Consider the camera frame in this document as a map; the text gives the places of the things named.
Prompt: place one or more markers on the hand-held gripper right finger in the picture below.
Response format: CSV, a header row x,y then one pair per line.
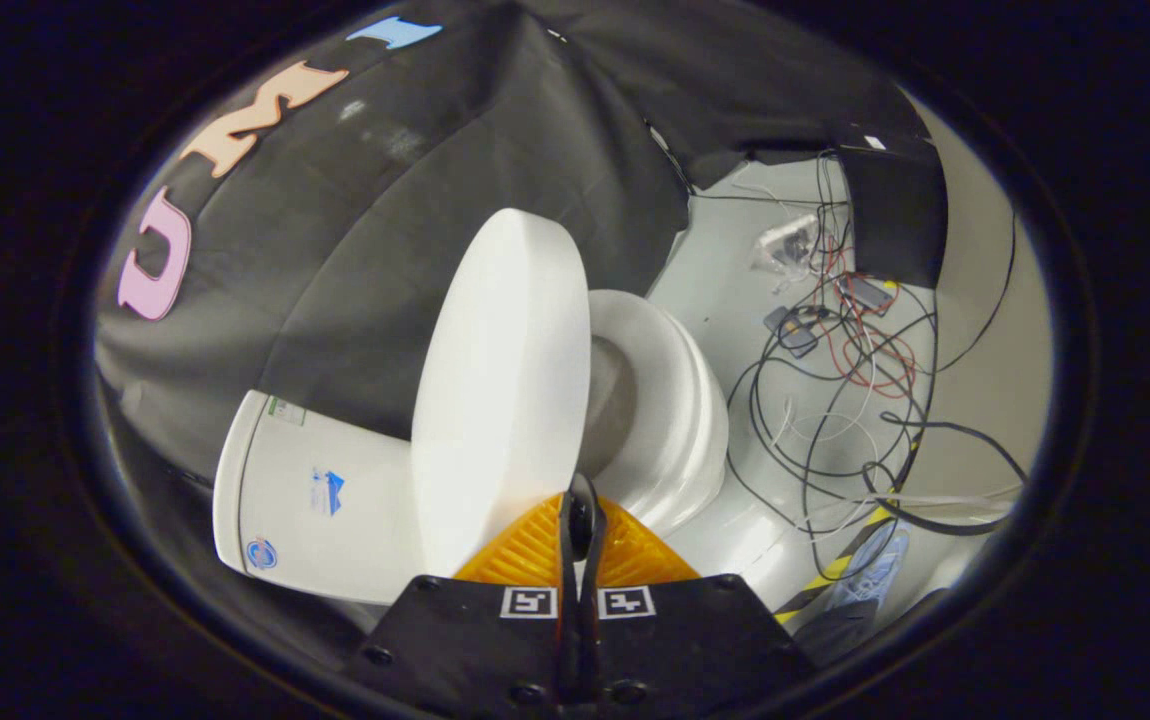
x,y
685,630

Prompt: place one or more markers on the small black adapter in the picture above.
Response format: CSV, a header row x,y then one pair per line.
x,y
795,335

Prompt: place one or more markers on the black backdrop cloth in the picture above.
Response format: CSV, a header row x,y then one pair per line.
x,y
385,200

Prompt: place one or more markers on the black cloth panel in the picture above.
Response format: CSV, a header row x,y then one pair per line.
x,y
895,215

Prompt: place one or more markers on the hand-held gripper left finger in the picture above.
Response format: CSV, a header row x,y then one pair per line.
x,y
475,630

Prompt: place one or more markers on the small grey electronic device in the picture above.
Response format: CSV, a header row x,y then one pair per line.
x,y
870,292

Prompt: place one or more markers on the black round lid knob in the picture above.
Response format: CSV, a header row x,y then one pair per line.
x,y
583,510

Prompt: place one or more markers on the person's shoe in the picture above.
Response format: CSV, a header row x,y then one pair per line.
x,y
870,575

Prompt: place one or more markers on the yellow black striped tape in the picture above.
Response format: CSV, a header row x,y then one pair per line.
x,y
835,570

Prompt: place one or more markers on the clear plastic bag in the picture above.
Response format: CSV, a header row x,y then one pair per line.
x,y
785,245

